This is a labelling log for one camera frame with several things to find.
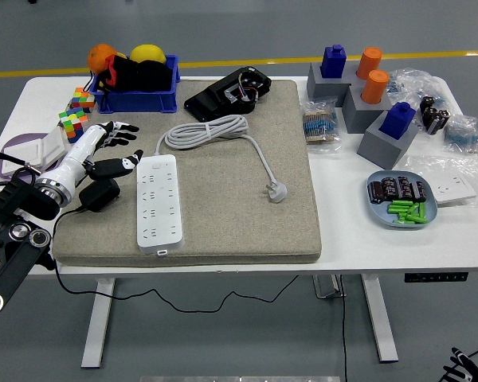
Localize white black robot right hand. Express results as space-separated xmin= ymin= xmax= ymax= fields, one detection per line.
xmin=441 ymin=346 xmax=478 ymax=382

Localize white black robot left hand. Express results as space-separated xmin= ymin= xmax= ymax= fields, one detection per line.
xmin=37 ymin=120 xmax=144 ymax=195

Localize black plug adapter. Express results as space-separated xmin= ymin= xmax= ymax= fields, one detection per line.
xmin=78 ymin=178 xmax=121 ymax=213

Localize white power strip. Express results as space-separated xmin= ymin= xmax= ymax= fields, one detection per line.
xmin=136 ymin=154 xmax=184 ymax=255

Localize thin black adapter cord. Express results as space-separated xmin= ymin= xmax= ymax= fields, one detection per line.
xmin=52 ymin=205 xmax=300 ymax=314

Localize multicolour puzzle cube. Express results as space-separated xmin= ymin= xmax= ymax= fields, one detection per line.
xmin=69 ymin=87 xmax=96 ymax=115
xmin=58 ymin=106 xmax=89 ymax=144

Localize purple tray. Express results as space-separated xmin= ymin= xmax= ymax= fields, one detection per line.
xmin=0 ymin=132 xmax=67 ymax=180

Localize blue plastic bin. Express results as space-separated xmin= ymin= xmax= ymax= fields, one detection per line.
xmin=88 ymin=54 xmax=182 ymax=115

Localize black table control panel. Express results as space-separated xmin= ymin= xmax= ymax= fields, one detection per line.
xmin=403 ymin=271 xmax=470 ymax=284

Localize white table leg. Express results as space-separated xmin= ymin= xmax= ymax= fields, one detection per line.
xmin=80 ymin=277 xmax=116 ymax=369
xmin=360 ymin=274 xmax=400 ymax=364

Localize orange fruit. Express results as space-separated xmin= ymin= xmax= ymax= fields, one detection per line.
xmin=87 ymin=43 xmax=119 ymax=75

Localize black cloth bag red trim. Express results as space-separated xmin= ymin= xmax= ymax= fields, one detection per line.
xmin=89 ymin=54 xmax=174 ymax=95

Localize large yellow lemon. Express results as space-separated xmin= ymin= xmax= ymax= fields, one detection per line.
xmin=129 ymin=43 xmax=167 ymax=64

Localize grey-brown mat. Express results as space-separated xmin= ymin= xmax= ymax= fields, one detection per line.
xmin=51 ymin=79 xmax=323 ymax=267

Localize blue-grey plate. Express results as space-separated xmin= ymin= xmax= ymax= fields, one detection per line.
xmin=366 ymin=170 xmax=439 ymax=231

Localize clear plastic bag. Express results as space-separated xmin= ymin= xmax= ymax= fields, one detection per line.
xmin=405 ymin=153 xmax=478 ymax=209

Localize small clear bag blue parts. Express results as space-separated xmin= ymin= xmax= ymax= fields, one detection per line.
xmin=442 ymin=114 xmax=478 ymax=154

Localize grey block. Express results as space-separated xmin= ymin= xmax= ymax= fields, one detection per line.
xmin=341 ymin=84 xmax=394 ymax=134
xmin=305 ymin=61 xmax=366 ymax=107
xmin=356 ymin=109 xmax=420 ymax=170

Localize clear bag of resistors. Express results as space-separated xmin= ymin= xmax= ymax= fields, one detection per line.
xmin=300 ymin=99 xmax=343 ymax=154

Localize blue peg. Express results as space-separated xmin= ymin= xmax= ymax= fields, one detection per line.
xmin=378 ymin=101 xmax=417 ymax=140
xmin=319 ymin=44 xmax=348 ymax=80

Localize large clear bag blue parts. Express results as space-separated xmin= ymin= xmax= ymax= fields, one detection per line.
xmin=386 ymin=68 xmax=449 ymax=116

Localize orange cylinder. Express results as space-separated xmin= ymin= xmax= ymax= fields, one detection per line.
xmin=356 ymin=47 xmax=384 ymax=80
xmin=360 ymin=69 xmax=390 ymax=105

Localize hanging black cable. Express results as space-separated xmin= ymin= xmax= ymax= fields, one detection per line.
xmin=337 ymin=274 xmax=350 ymax=382

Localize grey power strip cable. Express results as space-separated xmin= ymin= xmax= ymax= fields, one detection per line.
xmin=154 ymin=114 xmax=288 ymax=205

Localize black device with wires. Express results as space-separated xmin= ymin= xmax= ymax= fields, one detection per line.
xmin=182 ymin=65 xmax=272 ymax=123

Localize silver metal bracket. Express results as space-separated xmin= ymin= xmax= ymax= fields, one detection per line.
xmin=312 ymin=274 xmax=347 ymax=299

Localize white wall socket panel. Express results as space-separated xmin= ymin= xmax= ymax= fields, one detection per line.
xmin=429 ymin=170 xmax=478 ymax=207

